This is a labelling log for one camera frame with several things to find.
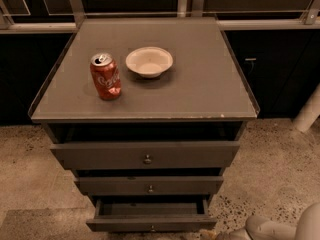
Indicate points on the red soda can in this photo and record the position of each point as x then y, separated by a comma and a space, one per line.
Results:
105, 75

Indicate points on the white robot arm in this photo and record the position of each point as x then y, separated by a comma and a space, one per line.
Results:
261, 228

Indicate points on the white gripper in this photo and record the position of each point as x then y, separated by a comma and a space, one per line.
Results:
237, 234

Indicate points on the grey drawer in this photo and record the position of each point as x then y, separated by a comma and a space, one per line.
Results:
154, 214
154, 185
145, 155

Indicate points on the grey middle drawer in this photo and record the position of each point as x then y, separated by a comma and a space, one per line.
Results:
154, 185

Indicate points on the white paper bowl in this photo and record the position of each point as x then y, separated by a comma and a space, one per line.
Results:
149, 62

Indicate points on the grey top drawer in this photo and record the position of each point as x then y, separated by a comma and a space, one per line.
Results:
145, 155

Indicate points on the white cylindrical post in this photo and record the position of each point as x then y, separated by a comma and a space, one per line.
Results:
309, 112

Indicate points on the grey bottom drawer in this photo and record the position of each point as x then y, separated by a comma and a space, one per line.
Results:
154, 214

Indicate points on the metal rail frame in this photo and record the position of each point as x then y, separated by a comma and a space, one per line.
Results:
27, 16

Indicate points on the grey drawer cabinet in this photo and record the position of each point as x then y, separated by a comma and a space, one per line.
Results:
203, 96

